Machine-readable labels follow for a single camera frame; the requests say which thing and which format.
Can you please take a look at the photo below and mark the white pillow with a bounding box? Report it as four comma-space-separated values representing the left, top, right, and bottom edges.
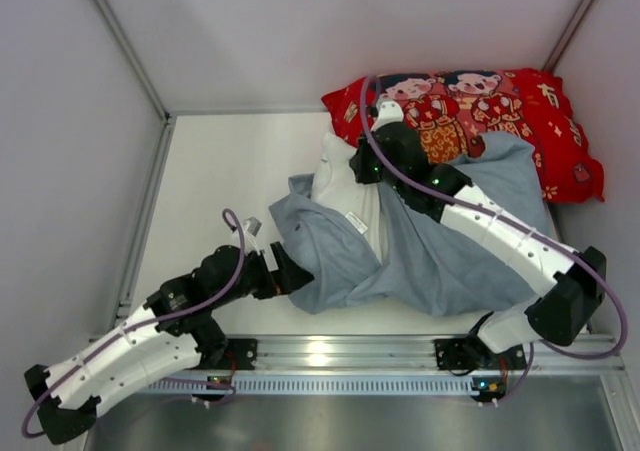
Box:
311, 132, 390, 264

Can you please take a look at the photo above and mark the green beige patchwork pillowcase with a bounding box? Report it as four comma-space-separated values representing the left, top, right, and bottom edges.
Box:
268, 130, 551, 318

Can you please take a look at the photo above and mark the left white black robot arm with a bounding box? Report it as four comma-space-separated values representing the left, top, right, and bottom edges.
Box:
24, 243, 314, 445

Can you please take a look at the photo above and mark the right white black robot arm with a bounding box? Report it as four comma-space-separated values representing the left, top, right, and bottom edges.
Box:
350, 121, 607, 357

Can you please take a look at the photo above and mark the red cartoon couple pillow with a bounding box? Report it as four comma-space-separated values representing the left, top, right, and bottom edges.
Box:
321, 68, 605, 204

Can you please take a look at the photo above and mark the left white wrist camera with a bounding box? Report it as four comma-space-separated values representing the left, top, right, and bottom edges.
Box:
240, 217, 262, 254

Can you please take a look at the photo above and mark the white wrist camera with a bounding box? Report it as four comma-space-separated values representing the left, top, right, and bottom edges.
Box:
240, 217, 262, 254
371, 100, 404, 132

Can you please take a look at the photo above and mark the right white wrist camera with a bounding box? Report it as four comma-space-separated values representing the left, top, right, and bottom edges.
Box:
371, 100, 404, 132

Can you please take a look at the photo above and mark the left black base bracket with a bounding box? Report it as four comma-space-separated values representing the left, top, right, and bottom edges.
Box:
218, 338, 258, 371

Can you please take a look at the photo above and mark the black base bracket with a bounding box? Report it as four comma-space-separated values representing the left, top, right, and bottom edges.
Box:
218, 338, 258, 371
434, 337, 526, 376

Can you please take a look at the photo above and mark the aluminium mounting rail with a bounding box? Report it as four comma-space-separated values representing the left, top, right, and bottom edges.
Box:
164, 333, 627, 372

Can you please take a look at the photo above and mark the slotted grey cable duct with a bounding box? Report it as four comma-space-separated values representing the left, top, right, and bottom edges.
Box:
144, 373, 481, 397

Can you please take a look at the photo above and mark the right black base bracket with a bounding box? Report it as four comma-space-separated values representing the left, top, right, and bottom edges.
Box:
434, 337, 526, 376

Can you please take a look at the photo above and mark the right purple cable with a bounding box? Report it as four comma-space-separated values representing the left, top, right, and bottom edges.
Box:
358, 74, 629, 402

